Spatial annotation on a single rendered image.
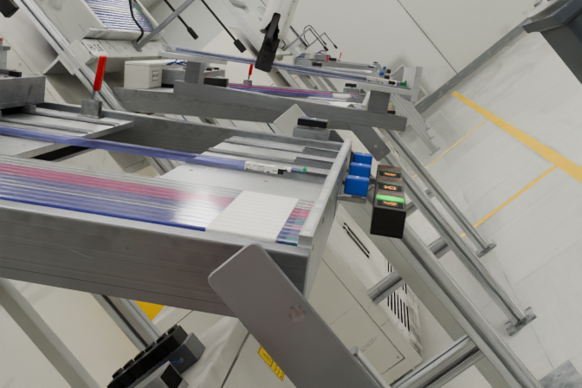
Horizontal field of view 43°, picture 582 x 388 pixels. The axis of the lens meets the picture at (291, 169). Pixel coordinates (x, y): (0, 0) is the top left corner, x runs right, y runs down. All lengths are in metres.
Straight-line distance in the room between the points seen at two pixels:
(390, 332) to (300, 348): 1.60
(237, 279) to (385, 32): 8.14
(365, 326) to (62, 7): 1.28
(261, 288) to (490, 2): 8.26
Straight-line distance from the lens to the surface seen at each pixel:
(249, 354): 1.20
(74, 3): 2.30
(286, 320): 0.55
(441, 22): 8.67
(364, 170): 1.05
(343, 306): 2.13
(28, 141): 1.03
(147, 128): 1.31
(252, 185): 0.87
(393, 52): 8.65
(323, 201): 0.73
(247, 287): 0.55
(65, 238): 0.63
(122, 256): 0.62
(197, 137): 1.29
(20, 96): 1.27
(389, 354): 2.18
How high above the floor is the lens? 0.80
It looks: 2 degrees down
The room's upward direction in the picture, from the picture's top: 40 degrees counter-clockwise
